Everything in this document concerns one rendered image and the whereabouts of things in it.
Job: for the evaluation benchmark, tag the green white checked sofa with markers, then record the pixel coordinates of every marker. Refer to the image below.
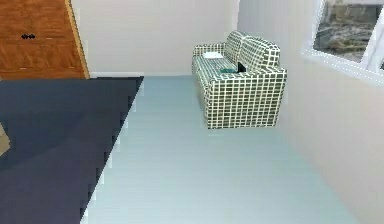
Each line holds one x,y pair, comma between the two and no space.
240,96

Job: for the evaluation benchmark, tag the white flat item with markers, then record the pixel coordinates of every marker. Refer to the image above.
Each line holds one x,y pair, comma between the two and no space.
213,55

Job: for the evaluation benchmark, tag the brown wooden room door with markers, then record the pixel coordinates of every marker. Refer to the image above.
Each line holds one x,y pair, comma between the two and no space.
36,40

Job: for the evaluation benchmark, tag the white framed window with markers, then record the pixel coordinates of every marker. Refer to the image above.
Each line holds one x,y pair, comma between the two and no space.
346,33

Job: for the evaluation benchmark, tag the beige furniture corner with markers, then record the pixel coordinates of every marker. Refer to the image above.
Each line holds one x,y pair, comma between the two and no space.
3,141

